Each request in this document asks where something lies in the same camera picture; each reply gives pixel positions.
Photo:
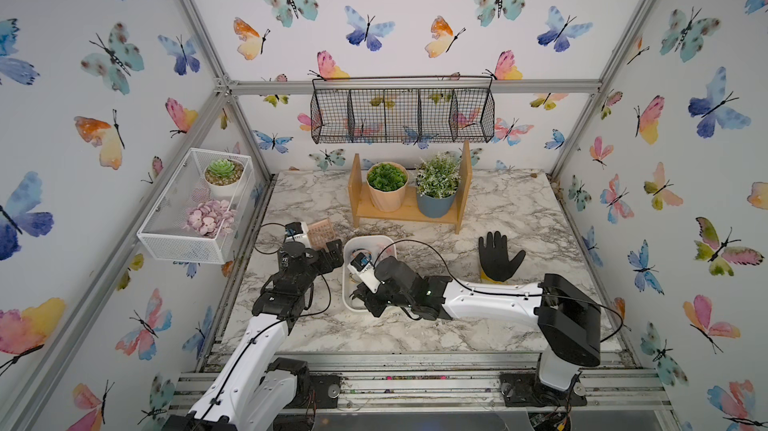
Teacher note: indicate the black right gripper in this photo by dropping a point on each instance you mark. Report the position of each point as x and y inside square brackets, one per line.
[363, 292]

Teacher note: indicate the white storage box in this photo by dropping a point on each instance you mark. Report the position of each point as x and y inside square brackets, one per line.
[373, 244]

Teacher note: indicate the pink pot green plant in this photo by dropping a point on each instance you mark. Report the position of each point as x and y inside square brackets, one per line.
[387, 183]

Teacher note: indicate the black wire wall basket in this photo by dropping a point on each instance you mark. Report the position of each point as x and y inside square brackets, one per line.
[411, 110]

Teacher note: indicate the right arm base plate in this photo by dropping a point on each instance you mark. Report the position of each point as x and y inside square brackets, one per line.
[523, 389]

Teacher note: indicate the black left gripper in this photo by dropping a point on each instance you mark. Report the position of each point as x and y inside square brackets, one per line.
[334, 255]

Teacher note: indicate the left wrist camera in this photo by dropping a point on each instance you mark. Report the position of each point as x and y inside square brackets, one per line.
[297, 232]

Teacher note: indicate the succulent in white pot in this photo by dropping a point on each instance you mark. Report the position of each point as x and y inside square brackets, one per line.
[223, 177]

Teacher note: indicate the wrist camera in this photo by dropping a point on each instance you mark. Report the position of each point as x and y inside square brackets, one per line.
[362, 268]
[297, 232]

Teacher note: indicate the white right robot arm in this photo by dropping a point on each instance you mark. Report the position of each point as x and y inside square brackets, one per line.
[569, 320]

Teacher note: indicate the blue pot white-green plant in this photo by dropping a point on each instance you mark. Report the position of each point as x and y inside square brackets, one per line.
[437, 182]

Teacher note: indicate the small wooden crate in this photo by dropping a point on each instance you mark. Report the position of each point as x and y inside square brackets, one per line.
[320, 233]

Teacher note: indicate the white wire wall shelf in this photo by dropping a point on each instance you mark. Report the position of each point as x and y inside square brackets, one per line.
[161, 232]

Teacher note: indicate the pink white watch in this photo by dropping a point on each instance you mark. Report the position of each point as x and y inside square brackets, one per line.
[389, 250]

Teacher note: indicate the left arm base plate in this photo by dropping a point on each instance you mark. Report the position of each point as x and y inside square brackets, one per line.
[316, 392]

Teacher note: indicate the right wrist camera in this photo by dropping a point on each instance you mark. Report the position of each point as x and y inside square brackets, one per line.
[362, 268]

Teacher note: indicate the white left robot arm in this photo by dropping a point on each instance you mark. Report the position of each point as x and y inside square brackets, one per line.
[254, 385]

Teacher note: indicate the pink artificial flowers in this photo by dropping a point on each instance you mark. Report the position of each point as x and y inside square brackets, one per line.
[211, 218]

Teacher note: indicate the black rubber glove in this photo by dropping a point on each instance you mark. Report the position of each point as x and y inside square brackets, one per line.
[495, 263]

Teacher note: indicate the wooden shelf stand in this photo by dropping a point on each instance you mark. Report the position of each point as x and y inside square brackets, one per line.
[362, 206]

